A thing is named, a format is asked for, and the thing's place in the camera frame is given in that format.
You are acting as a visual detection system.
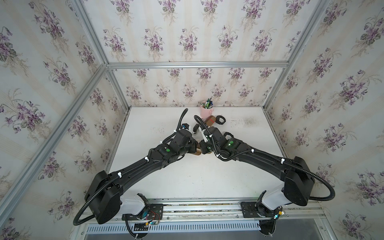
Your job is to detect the wooden watch stand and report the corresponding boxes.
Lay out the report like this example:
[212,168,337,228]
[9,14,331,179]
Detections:
[192,142,202,156]

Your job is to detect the black sport watch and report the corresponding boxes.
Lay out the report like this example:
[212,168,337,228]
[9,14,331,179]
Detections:
[224,132,234,139]
[216,115,227,125]

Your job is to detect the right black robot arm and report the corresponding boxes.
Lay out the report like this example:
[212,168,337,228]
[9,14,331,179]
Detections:
[194,115,336,219]

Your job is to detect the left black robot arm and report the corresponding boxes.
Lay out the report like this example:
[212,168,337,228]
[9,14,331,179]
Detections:
[73,108,197,226]

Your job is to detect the black and beige stapler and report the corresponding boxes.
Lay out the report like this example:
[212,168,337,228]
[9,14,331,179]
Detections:
[193,124,200,135]

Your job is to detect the pink pen bucket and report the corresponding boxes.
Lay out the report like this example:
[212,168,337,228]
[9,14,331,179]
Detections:
[200,106,214,120]

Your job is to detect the pens in bucket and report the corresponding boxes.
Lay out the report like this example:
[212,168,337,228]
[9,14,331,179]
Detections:
[200,98,214,109]

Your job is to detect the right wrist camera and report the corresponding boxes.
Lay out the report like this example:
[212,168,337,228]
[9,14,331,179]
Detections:
[202,131,208,143]

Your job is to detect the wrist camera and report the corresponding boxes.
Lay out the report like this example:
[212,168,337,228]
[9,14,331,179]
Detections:
[202,131,208,143]
[181,123,190,130]

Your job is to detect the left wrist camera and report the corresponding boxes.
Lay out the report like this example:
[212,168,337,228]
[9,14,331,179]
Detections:
[181,123,190,130]

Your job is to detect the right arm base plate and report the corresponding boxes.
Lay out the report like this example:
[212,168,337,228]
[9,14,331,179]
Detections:
[240,201,283,219]

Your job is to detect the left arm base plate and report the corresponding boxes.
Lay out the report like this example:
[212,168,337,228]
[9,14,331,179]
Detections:
[122,204,164,222]

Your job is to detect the aluminium mounting rail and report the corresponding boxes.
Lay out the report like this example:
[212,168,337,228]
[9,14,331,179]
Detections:
[73,198,329,240]

